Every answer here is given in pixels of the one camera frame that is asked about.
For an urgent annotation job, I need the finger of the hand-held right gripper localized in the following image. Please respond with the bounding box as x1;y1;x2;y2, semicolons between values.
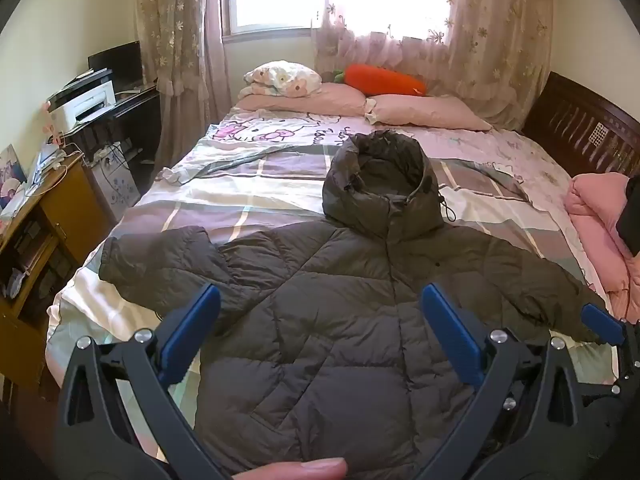
580;302;628;348

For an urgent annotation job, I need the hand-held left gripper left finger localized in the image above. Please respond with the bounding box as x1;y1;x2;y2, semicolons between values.
56;284;237;480

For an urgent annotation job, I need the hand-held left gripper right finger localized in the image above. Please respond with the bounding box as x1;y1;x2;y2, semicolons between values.
415;282;598;480

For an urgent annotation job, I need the dark olive puffer jacket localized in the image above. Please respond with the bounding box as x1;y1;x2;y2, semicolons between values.
98;130;608;480

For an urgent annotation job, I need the person's left hand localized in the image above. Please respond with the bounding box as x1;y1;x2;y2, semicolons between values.
227;457;349;480

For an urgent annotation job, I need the pink quilt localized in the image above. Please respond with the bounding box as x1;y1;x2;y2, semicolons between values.
564;172;640;321

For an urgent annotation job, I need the dark cloth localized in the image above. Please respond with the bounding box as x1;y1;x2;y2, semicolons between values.
615;174;640;256

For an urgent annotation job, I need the floral computer case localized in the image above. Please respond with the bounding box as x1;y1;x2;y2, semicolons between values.
97;152;141;221

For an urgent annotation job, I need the yellow wooden cabinet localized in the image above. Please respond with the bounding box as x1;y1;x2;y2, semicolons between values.
0;152;113;391

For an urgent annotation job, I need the pink cartoon print bed sheet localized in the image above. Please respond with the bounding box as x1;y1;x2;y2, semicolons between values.
207;107;573;193

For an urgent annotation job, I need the black desk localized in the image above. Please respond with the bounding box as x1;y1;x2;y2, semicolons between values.
65;82;163;196

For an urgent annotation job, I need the dark wooden headboard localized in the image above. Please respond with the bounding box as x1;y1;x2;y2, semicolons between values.
520;71;640;178

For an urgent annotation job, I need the papers stack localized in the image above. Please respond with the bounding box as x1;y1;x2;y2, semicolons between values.
27;142;68;196

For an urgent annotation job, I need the pink pillow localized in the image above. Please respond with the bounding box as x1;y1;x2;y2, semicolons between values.
235;82;368;117
365;94;493;132

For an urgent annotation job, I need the white printer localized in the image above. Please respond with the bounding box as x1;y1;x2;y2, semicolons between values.
47;69;117;131

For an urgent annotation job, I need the orange carrot plush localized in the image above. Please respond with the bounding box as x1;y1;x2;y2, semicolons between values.
330;63;428;97

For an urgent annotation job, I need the white floral pillow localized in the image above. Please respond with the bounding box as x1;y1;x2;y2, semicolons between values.
239;60;323;98

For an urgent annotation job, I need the black monitor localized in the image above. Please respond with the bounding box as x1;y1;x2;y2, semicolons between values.
88;41;143;88

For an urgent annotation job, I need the floral lace curtain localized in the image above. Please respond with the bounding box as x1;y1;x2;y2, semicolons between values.
312;0;556;131
132;0;231;121

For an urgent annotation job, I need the photo frame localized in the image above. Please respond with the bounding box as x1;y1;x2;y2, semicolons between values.
0;144;28;211

